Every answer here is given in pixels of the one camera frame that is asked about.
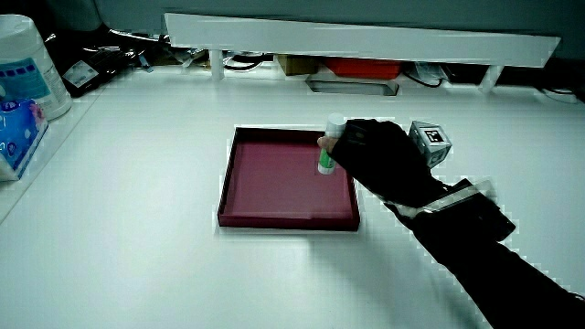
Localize dark red shallow tray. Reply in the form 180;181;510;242
217;126;361;232

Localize person's right hand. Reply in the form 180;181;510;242
316;118;453;209

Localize white desk shelf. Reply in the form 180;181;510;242
164;12;562;95

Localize black bag with white label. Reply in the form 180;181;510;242
44;26;154;99

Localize black cable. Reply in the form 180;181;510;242
403;67;445;89
222;53;267;72

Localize white green glue stick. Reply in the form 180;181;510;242
316;112;347;176

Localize person's right forearm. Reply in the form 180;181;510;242
384;177;585;329

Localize blue tissue pack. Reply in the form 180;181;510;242
0;98;49;182

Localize orange box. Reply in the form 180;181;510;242
324;57;403;80

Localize white wet wipes canister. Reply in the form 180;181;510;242
0;13;73;122

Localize brown cardboard box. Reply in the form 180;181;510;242
276;54;320;77

